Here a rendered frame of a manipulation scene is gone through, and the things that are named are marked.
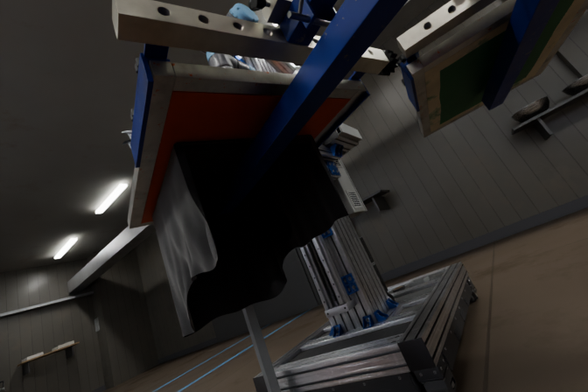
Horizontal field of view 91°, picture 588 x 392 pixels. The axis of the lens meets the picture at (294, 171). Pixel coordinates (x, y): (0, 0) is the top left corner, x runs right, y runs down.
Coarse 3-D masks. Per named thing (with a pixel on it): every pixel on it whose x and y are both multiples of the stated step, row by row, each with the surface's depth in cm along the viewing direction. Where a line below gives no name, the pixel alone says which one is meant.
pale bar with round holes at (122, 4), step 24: (120, 0) 44; (144, 0) 47; (120, 24) 44; (144, 24) 46; (168, 24) 47; (192, 24) 50; (216, 24) 53; (240, 24) 57; (264, 24) 61; (192, 48) 53; (216, 48) 55; (240, 48) 58; (264, 48) 60; (288, 48) 63; (312, 48) 66
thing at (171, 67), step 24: (168, 72) 52; (192, 72) 55; (216, 72) 58; (240, 72) 62; (264, 72) 66; (168, 96) 56; (336, 96) 81; (360, 96) 87; (336, 120) 95; (144, 144) 67; (144, 168) 75; (144, 192) 87
